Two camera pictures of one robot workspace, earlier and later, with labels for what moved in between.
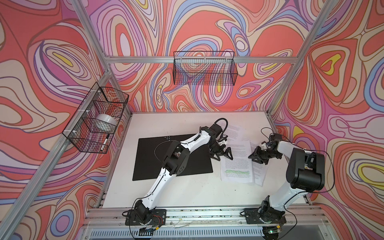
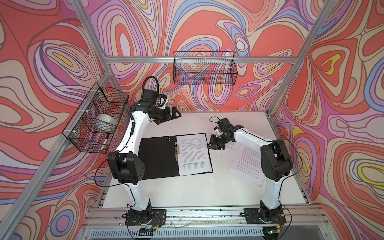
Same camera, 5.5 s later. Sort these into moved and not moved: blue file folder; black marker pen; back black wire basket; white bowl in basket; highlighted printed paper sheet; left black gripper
Moved: left black gripper; highlighted printed paper sheet
Not moved: back black wire basket; white bowl in basket; blue file folder; black marker pen
